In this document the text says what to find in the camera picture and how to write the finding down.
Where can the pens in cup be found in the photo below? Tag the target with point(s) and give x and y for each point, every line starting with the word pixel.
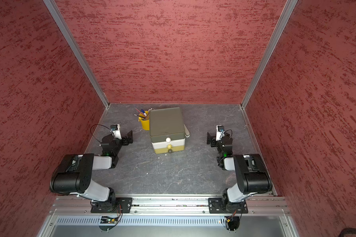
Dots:
pixel 142 114

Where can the white middle drawer yellow knob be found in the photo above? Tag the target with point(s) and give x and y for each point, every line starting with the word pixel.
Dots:
pixel 156 146

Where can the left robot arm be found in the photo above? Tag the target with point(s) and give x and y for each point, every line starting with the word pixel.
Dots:
pixel 73 176

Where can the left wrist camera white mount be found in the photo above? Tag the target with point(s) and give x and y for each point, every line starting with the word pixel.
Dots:
pixel 115 129

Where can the yellow pen cup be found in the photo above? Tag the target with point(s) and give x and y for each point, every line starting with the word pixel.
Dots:
pixel 144 120

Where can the right aluminium corner post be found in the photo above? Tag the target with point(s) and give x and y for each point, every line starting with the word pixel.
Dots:
pixel 275 37

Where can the beige cabinet side handle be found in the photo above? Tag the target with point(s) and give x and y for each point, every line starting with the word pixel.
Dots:
pixel 187 133

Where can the aluminium front rail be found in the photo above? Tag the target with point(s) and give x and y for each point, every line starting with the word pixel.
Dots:
pixel 196 205

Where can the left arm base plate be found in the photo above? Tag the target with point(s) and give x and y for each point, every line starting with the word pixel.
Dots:
pixel 120 205

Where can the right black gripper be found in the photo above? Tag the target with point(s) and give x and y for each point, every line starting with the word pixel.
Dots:
pixel 213 144

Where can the left aluminium corner post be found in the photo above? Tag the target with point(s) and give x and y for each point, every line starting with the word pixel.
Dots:
pixel 63 27

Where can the aluminium corner post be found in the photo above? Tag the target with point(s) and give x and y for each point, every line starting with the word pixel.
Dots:
pixel 275 37
pixel 63 27

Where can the olive green drawer cabinet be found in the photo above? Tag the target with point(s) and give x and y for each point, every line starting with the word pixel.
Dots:
pixel 166 123

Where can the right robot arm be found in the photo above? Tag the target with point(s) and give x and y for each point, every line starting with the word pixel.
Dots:
pixel 251 173

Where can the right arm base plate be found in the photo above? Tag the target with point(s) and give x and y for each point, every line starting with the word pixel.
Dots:
pixel 222 206

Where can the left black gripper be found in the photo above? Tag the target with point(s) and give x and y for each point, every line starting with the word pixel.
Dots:
pixel 130 138

